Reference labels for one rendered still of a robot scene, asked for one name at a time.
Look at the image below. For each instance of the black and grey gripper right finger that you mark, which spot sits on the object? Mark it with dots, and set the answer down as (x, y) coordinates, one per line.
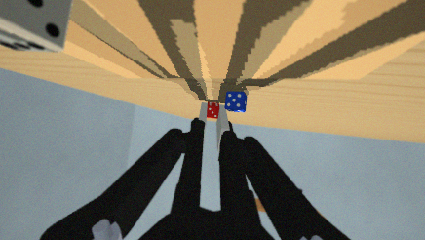
(292, 215)

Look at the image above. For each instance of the grey die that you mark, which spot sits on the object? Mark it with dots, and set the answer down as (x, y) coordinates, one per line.
(34, 25)

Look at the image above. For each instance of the red die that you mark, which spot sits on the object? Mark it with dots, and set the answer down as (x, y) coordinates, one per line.
(213, 110)

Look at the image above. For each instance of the blue die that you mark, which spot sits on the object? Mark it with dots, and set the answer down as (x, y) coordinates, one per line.
(235, 101)

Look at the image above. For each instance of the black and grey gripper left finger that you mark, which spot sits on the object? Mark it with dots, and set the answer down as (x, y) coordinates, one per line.
(115, 212)

